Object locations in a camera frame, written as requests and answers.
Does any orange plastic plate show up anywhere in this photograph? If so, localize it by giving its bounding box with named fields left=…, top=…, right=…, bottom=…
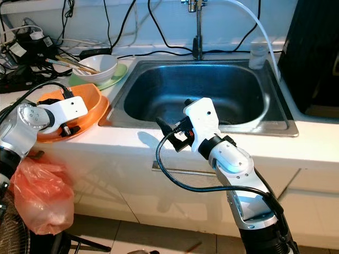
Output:
left=47, top=106, right=111, bottom=143

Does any red plastic bag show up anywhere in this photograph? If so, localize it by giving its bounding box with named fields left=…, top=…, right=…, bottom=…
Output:
left=7, top=156, right=75, bottom=237

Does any metal faucet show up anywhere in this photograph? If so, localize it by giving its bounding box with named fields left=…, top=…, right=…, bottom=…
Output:
left=182, top=0, right=210, bottom=60

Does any long metal drawer handle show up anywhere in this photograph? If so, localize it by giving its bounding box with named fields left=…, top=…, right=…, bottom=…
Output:
left=150, top=160, right=213, bottom=178

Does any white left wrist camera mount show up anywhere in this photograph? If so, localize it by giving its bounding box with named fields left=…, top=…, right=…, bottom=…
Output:
left=44, top=96, right=90, bottom=133

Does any stainless steel sink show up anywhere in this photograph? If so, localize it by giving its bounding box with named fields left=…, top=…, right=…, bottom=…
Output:
left=97, top=58, right=300, bottom=138

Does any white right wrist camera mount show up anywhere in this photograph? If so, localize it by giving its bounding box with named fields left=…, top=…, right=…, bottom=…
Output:
left=182, top=96, right=221, bottom=155

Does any light green plate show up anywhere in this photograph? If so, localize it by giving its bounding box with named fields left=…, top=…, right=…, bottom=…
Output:
left=68, top=62, right=129, bottom=91

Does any clear plastic cup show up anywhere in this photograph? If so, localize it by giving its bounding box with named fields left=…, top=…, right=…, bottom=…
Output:
left=248, top=42, right=271, bottom=70

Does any flat black power brick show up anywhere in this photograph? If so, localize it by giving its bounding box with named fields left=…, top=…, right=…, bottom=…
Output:
left=79, top=47, right=112, bottom=58

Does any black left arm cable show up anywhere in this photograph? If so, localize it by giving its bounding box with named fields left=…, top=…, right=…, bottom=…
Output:
left=0, top=80, right=70, bottom=123

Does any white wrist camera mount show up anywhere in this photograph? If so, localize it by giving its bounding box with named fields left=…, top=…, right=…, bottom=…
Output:
left=44, top=96, right=90, bottom=133
left=182, top=96, right=221, bottom=155

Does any wooden chopstick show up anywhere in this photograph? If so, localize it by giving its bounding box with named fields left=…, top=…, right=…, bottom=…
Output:
left=45, top=58, right=99, bottom=74

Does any orange plastic bowl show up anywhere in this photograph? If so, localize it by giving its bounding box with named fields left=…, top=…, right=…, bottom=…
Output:
left=37, top=83, right=110, bottom=130

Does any dark wire fan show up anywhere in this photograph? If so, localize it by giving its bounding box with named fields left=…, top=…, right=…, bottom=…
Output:
left=0, top=200, right=33, bottom=254

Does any black power strip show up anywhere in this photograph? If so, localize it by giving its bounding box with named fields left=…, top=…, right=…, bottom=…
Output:
left=0, top=71, right=51, bottom=94

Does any tall black appliance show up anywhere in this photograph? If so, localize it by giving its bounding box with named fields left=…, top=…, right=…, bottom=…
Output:
left=278, top=0, right=339, bottom=119

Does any bulky black power adapter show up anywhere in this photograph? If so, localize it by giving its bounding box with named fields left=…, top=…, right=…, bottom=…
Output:
left=7, top=30, right=57, bottom=65

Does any white ceramic bowl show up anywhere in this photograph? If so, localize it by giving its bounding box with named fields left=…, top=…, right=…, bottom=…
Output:
left=72, top=53, right=119, bottom=85

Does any white water hose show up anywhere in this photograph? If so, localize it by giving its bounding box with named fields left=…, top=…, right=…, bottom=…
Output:
left=209, top=0, right=282, bottom=81

